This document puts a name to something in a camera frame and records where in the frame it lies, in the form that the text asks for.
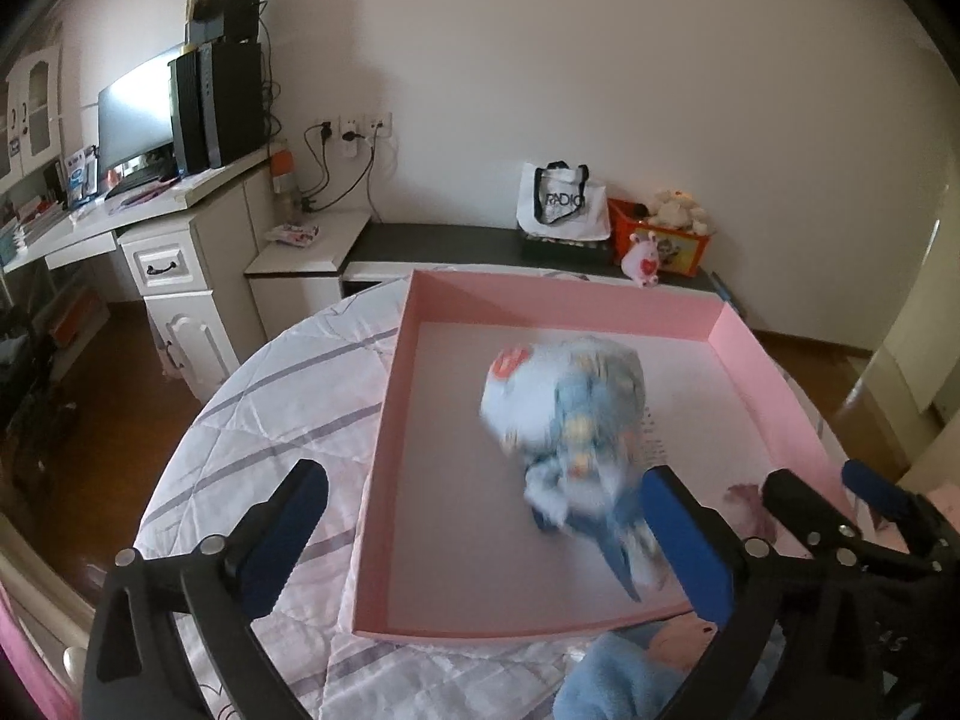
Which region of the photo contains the white wall socket panel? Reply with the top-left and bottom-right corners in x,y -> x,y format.
311,112 -> 392,160

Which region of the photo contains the white tote bag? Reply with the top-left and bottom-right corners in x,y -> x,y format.
516,161 -> 612,245

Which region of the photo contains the blue fleece hat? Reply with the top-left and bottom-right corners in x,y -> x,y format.
555,619 -> 788,720

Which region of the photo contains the light blue printed garment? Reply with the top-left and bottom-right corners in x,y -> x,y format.
480,337 -> 665,601

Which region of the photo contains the pink mat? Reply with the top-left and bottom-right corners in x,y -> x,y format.
0,585 -> 47,720

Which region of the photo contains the computer monitor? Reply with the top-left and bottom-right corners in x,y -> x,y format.
97,45 -> 185,177

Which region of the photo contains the slim black tower case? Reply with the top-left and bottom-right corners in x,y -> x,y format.
168,52 -> 207,175

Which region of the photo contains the pink heart plush toy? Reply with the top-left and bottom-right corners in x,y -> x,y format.
621,231 -> 662,287

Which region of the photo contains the cream plush toy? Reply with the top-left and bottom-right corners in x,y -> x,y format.
646,187 -> 710,233

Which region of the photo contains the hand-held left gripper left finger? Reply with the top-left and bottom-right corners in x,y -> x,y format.
81,459 -> 331,720

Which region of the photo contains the stack of books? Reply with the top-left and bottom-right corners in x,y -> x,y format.
0,195 -> 70,250

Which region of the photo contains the orange storage box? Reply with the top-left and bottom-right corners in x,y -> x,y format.
607,199 -> 712,275

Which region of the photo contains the white hutch cabinet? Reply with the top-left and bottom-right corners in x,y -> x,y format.
0,41 -> 65,192

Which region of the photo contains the bottle with orange cap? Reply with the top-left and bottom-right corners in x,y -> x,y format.
270,150 -> 296,218

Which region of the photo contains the black keyboard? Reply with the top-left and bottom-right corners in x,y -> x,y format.
105,171 -> 181,200

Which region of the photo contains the low cabinet with black top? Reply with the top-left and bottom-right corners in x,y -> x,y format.
341,223 -> 740,310

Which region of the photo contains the white door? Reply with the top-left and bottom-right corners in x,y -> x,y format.
876,223 -> 960,421

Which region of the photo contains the white striped quilt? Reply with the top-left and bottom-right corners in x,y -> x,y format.
135,270 -> 856,720

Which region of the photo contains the white desk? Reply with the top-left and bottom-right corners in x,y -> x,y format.
0,142 -> 290,406

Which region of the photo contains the black cardboard box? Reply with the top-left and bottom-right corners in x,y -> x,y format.
186,0 -> 262,44

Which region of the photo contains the blue white carton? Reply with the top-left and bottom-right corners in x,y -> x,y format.
64,146 -> 102,203

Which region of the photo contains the black power cable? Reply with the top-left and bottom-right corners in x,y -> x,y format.
300,124 -> 377,214

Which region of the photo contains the pink cardboard box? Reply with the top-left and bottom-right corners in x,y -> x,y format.
341,268 -> 856,646

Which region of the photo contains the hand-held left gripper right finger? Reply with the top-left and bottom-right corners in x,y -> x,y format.
641,463 -> 893,720

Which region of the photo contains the white corner side cabinet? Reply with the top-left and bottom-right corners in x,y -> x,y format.
244,210 -> 372,346

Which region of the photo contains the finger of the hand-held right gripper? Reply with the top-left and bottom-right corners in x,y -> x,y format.
840,459 -> 955,557
763,468 -> 865,553

